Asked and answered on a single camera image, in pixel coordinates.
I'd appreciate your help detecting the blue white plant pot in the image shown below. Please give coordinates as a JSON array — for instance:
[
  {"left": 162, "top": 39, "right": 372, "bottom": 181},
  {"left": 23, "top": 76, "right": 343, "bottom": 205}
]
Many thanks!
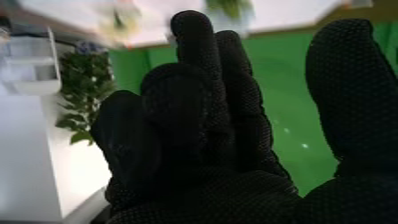
[{"left": 73, "top": 40, "right": 110, "bottom": 56}]

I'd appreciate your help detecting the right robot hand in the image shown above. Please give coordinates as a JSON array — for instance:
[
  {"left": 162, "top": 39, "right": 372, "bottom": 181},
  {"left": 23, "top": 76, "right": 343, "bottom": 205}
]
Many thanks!
[{"left": 89, "top": 9, "right": 398, "bottom": 224}]

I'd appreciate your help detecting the white sheet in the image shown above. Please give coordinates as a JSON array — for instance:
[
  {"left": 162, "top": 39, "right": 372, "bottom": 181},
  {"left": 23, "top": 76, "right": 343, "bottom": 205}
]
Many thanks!
[{"left": 16, "top": 0, "right": 352, "bottom": 49}]

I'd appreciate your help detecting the white flower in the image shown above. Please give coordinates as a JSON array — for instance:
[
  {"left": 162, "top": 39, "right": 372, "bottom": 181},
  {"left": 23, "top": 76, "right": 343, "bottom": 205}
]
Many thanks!
[{"left": 109, "top": 2, "right": 144, "bottom": 35}]

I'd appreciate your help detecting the green leafy plant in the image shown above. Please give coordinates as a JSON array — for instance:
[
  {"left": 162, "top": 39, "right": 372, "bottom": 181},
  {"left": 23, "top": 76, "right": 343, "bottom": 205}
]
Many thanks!
[{"left": 54, "top": 49, "right": 119, "bottom": 146}]

